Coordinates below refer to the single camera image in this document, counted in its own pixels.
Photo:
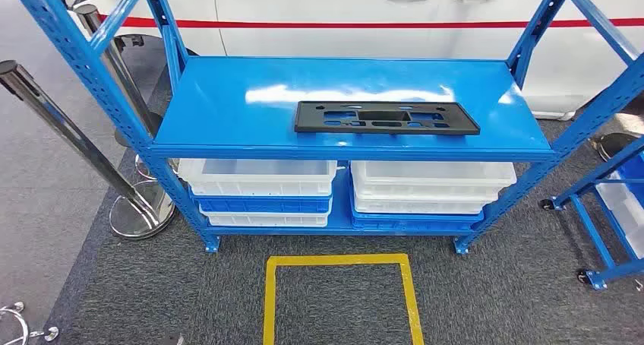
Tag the chrome stanchion post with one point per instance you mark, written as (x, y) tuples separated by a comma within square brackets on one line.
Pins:
[(108, 50), (60, 126)]

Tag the long black plastic part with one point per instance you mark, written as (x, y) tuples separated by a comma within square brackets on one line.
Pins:
[(312, 123)]

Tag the white car with red stripe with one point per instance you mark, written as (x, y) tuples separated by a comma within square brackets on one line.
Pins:
[(352, 40)]

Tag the blue metal shelf rack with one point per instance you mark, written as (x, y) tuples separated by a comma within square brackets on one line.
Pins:
[(251, 106)]

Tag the blue wheeled rack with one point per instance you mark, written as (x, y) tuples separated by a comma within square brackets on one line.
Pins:
[(606, 277)]

